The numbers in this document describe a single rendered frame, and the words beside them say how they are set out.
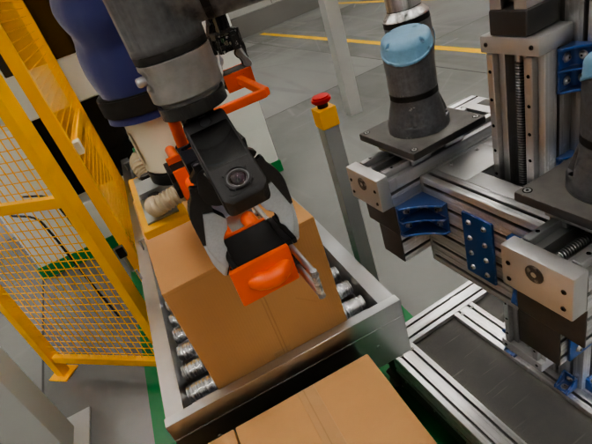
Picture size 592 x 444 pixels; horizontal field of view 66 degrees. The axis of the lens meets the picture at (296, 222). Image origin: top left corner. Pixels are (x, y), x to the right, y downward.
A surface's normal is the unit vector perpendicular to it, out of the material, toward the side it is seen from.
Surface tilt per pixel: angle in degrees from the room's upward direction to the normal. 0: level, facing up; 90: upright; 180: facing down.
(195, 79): 91
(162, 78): 91
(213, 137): 28
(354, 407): 0
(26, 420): 90
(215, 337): 90
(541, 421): 0
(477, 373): 0
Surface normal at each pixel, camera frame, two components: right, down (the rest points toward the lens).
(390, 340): 0.37, 0.40
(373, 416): -0.29, -0.80
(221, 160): -0.11, -0.50
